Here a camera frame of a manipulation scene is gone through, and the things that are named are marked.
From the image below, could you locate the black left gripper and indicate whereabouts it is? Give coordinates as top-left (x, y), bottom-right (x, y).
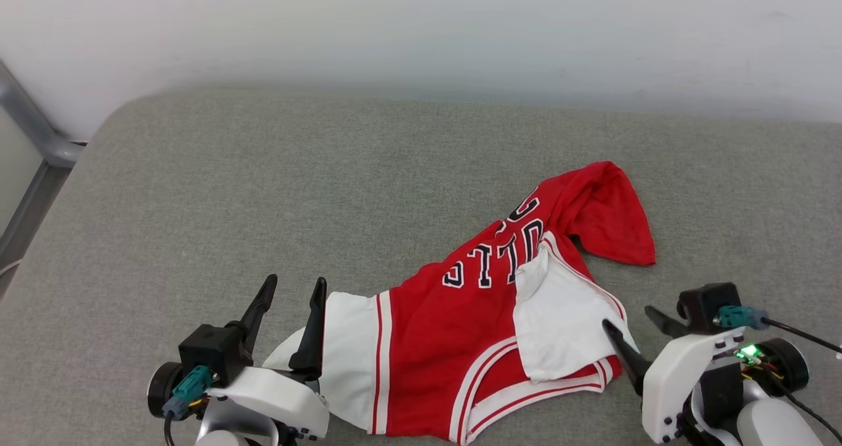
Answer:
top-left (147, 274), bottom-right (328, 420)

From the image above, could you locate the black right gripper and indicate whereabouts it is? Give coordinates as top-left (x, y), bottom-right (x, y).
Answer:
top-left (602, 306), bottom-right (810, 446)

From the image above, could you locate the red and white jersey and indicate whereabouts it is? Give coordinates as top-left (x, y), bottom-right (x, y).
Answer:
top-left (262, 161), bottom-right (657, 446)

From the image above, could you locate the right teal cable connector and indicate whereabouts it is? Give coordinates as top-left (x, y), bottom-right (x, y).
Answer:
top-left (717, 305), bottom-right (770, 331)

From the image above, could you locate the teal cable connector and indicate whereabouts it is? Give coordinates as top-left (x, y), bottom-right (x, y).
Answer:
top-left (717, 305), bottom-right (770, 331)
top-left (162, 366), bottom-right (215, 421)

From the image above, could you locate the left teal cable connector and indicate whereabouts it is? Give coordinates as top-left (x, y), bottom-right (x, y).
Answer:
top-left (162, 366), bottom-right (215, 421)

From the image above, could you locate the right black camera cable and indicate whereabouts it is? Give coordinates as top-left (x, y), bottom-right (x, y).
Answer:
top-left (763, 317), bottom-right (842, 356)

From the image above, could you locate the grey metal frame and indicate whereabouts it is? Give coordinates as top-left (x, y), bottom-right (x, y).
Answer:
top-left (0, 60), bottom-right (87, 297)

